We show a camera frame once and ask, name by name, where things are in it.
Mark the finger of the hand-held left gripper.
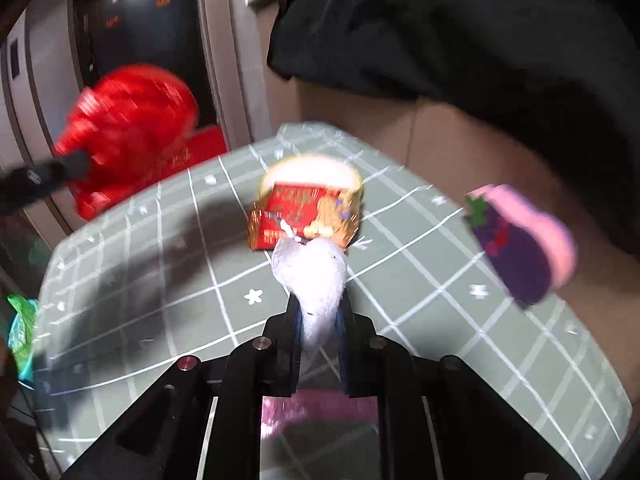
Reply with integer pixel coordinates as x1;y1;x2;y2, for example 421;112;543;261
0;152;93;216

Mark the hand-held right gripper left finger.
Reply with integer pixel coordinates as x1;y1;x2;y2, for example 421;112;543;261
60;292;306;480

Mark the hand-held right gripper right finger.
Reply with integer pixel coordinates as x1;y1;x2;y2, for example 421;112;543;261
340;300;576;480

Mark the red dotted paper cup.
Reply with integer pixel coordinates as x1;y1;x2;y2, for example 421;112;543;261
52;64;201;221

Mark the red gold snack wrapper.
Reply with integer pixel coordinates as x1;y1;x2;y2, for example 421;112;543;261
247;152;366;356

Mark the green checked tablecloth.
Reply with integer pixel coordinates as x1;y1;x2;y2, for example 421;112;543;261
32;121;633;480

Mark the green plastic bag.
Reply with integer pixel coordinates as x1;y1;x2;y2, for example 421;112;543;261
7;295;40;381

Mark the red doormat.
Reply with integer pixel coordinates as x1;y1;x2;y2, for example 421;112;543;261
165;126;228;176

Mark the black door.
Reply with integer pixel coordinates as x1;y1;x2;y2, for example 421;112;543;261
72;0;221;128

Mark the pink paper cup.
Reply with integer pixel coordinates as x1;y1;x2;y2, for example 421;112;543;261
464;183;578;308

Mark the black fabric bag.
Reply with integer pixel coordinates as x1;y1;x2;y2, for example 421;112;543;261
266;0;640;181

